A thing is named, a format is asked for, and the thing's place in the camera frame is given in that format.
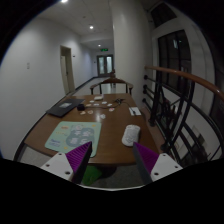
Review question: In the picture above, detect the wooden chair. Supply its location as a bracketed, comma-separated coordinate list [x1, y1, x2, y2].
[90, 78, 134, 95]

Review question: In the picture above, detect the white notepad with pen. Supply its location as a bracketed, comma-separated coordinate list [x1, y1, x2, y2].
[129, 107, 141, 116]

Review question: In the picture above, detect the light green mouse pad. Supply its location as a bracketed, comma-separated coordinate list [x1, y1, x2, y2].
[45, 121, 101, 158]

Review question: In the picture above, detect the wooden handrail with black railing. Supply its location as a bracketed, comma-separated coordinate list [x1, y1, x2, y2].
[142, 66, 224, 165]

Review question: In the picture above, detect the white computer mouse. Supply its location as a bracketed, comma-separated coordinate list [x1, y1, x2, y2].
[122, 125, 140, 147]

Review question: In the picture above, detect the black laptop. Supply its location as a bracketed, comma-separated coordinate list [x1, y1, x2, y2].
[46, 99, 84, 118]

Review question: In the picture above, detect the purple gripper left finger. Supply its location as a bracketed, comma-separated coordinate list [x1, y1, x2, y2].
[40, 140, 93, 185]

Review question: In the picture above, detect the white box on table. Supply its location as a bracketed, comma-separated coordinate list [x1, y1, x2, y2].
[94, 96, 103, 101]

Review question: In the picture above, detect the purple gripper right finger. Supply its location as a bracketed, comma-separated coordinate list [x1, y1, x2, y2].
[132, 141, 184, 185]

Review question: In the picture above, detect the wooden side door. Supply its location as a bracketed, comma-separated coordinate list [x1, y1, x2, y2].
[60, 46, 75, 94]

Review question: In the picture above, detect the small black box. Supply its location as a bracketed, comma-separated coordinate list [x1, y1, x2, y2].
[77, 104, 85, 111]

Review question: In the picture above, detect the black cable on table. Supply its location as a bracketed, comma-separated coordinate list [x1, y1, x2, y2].
[112, 97, 126, 106]

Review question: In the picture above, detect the double glass door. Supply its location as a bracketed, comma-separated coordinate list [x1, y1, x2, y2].
[97, 55, 114, 76]

